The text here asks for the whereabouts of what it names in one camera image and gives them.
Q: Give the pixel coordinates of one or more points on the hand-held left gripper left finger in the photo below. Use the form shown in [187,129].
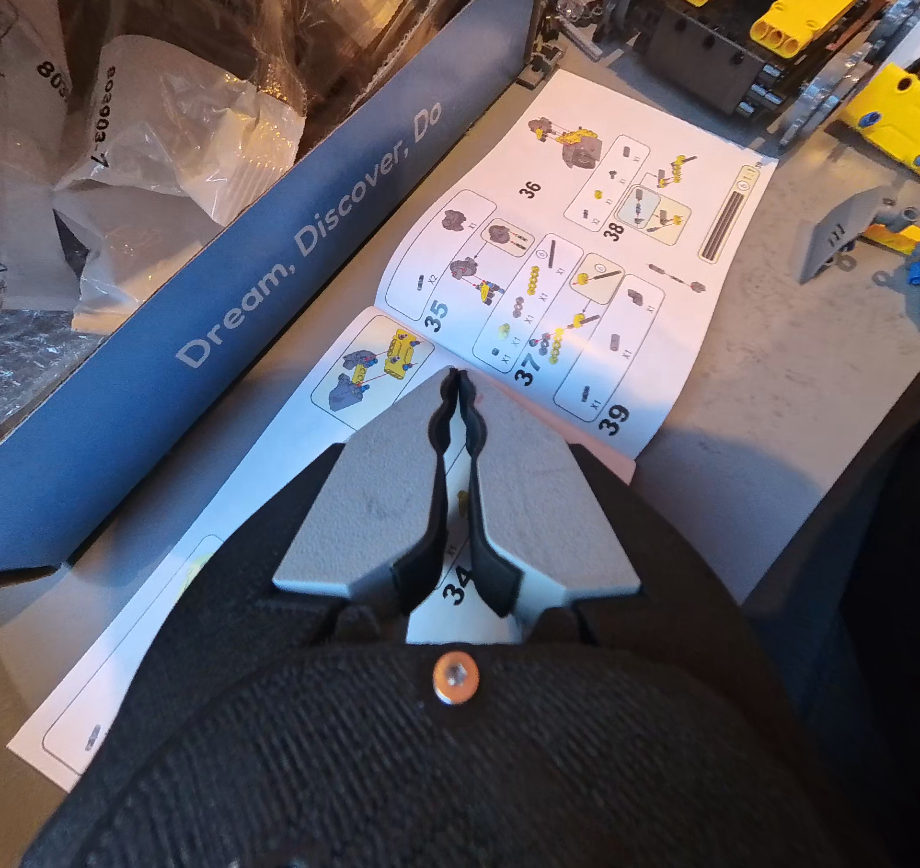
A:
[374,509]

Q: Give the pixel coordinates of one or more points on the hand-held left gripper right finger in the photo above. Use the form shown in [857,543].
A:
[546,516]

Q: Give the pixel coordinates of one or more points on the grey brick bucket assembly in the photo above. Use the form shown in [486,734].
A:
[834,236]

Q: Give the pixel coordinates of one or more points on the yellow brick panel with pins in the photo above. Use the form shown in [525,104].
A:
[884,117]

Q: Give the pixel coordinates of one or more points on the grey desk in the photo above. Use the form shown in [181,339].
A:
[755,379]

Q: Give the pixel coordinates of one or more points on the white building instruction booklet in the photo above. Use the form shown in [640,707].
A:
[661,336]

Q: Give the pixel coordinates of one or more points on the blue cardboard box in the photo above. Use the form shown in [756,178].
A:
[215,322]

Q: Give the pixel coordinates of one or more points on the clear bubble wrap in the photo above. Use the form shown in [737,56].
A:
[36,361]

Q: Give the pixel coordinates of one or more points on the white plastic parts bag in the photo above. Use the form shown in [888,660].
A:
[21,164]
[180,135]

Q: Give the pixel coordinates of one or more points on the clear plastic parts bag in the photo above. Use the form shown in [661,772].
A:
[302,6]

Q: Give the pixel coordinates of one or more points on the yellow black brick vehicle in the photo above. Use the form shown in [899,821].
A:
[812,6]

